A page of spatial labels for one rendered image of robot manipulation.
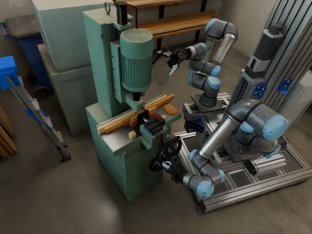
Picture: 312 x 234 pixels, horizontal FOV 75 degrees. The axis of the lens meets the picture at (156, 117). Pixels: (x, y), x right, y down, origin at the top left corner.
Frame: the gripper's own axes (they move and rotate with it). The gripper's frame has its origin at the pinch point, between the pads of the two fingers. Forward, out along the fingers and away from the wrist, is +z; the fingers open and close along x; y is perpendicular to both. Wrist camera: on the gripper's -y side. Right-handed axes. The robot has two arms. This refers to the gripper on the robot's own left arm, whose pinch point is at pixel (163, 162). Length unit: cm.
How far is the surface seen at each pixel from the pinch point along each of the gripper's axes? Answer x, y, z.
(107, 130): -16.3, -23.7, 31.5
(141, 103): 8.8, -33.5, 21.4
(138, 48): 5, -67, -1
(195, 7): 289, -95, 215
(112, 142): -17.9, -17.0, 25.5
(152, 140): 2.1, -11.9, 9.5
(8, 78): -52, -71, 80
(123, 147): -13.7, -12.0, 20.3
